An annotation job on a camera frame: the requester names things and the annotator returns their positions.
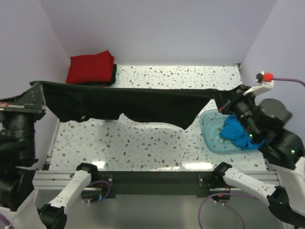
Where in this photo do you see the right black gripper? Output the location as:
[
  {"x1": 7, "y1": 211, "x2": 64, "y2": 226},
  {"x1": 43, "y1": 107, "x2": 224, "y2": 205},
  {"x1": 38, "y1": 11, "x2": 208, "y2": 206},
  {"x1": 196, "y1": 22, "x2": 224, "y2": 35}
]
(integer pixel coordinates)
[{"x1": 211, "y1": 83, "x2": 260, "y2": 139}]

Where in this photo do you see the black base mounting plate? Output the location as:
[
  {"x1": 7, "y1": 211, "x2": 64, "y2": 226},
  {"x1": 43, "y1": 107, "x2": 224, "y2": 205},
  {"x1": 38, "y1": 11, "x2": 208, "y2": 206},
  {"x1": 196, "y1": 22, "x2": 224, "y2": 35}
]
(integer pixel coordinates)
[{"x1": 93, "y1": 171, "x2": 227, "y2": 198}]

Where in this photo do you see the blue crumpled t shirt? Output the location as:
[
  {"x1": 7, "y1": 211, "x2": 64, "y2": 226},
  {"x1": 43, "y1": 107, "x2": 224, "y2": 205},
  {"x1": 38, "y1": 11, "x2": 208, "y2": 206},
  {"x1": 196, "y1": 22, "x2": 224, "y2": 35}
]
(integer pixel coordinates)
[{"x1": 220, "y1": 115, "x2": 265, "y2": 150}]

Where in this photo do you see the black t shirt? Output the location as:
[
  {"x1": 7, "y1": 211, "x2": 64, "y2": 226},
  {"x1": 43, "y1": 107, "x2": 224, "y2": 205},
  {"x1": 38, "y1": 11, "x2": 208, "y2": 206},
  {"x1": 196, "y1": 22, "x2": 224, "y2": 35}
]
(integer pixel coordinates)
[{"x1": 41, "y1": 81, "x2": 233, "y2": 130}]

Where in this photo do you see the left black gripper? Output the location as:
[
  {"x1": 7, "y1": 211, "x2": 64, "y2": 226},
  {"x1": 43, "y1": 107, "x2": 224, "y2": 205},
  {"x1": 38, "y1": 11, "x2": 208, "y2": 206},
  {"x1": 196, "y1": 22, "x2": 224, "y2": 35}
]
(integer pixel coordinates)
[{"x1": 0, "y1": 81, "x2": 46, "y2": 160}]

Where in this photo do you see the clear blue plastic basin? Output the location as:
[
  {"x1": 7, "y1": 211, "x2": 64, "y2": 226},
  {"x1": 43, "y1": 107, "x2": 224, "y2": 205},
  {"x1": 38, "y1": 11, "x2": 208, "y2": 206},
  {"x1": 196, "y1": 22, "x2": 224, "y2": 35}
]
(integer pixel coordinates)
[{"x1": 200, "y1": 110, "x2": 255, "y2": 155}]

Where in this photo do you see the red folded t shirt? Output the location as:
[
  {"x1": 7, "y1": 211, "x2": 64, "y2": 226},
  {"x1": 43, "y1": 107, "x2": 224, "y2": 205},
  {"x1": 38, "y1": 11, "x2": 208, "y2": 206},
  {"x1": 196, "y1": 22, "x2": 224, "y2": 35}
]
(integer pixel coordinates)
[{"x1": 66, "y1": 50, "x2": 115, "y2": 84}]

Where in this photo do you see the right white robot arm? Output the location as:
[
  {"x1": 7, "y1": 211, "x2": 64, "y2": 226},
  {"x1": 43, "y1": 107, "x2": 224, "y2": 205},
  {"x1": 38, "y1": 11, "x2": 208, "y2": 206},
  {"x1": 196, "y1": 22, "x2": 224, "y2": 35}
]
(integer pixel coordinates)
[{"x1": 212, "y1": 84, "x2": 305, "y2": 228}]

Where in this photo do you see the green folded t shirt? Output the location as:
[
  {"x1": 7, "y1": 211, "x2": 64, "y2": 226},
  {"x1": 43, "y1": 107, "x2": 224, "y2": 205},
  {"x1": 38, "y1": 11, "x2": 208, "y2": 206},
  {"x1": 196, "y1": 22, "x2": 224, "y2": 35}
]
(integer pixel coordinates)
[{"x1": 92, "y1": 64, "x2": 117, "y2": 86}]

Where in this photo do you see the aluminium rail frame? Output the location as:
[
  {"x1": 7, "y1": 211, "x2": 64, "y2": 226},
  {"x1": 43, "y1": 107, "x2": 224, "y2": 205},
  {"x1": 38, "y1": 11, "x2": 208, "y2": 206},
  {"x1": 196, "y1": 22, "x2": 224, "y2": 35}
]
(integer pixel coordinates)
[{"x1": 33, "y1": 152, "x2": 283, "y2": 191}]

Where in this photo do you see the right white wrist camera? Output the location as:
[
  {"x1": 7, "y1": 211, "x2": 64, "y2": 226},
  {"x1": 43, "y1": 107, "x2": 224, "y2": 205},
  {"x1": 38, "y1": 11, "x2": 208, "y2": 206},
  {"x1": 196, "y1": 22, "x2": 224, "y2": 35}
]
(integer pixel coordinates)
[{"x1": 244, "y1": 71, "x2": 274, "y2": 96}]

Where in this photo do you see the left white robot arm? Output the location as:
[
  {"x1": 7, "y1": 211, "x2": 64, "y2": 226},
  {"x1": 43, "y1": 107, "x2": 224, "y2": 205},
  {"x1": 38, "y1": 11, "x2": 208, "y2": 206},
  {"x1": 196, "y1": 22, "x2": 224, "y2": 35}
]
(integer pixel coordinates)
[{"x1": 0, "y1": 83, "x2": 99, "y2": 229}]

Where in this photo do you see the dark folded t shirt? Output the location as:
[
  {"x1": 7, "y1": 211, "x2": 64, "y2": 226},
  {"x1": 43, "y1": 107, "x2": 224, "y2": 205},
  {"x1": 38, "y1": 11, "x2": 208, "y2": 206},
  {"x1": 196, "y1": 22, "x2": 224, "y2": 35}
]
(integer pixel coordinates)
[{"x1": 80, "y1": 64, "x2": 117, "y2": 87}]

